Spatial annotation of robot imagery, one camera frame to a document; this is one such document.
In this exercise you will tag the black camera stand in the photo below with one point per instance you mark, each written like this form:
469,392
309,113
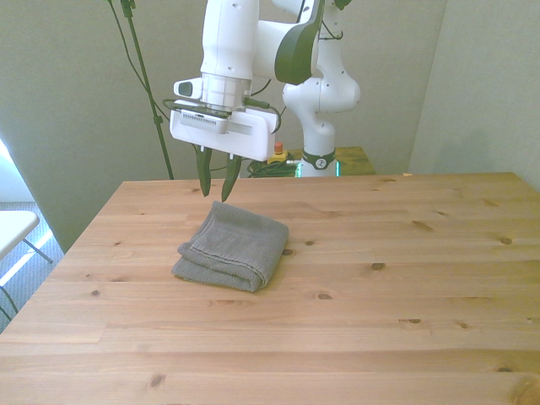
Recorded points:
146,80

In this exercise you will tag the yellow emergency stop button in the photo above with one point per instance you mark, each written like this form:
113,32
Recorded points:
278,157

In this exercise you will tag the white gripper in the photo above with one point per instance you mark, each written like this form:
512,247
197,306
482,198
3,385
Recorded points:
249,139

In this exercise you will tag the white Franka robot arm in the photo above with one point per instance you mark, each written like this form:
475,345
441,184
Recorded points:
228,38

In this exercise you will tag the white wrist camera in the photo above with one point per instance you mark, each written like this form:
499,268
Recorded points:
202,122

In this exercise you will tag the white folding chair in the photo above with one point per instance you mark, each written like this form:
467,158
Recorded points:
14,230

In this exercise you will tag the grey towel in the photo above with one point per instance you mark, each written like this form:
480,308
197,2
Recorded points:
236,249

